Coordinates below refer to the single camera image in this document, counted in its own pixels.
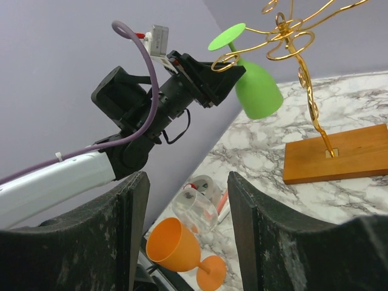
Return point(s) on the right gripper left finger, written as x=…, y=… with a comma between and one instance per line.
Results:
x=92, y=247

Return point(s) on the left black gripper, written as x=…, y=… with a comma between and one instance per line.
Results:
x=207, y=87

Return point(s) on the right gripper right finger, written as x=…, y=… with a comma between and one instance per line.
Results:
x=280, y=248

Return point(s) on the green plastic wine glass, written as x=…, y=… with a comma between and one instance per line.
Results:
x=256, y=90

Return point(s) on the clear wine glass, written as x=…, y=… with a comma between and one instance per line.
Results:
x=199, y=215

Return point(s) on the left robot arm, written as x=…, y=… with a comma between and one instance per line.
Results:
x=48, y=155

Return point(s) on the orange plastic wine glass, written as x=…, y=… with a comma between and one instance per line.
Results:
x=173, y=246

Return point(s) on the white green pen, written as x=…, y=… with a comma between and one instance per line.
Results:
x=225, y=211

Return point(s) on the pink pen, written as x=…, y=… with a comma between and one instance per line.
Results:
x=222, y=202

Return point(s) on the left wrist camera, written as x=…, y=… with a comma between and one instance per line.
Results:
x=155, y=42

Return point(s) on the gold wire glass rack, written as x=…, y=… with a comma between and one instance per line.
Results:
x=351, y=154

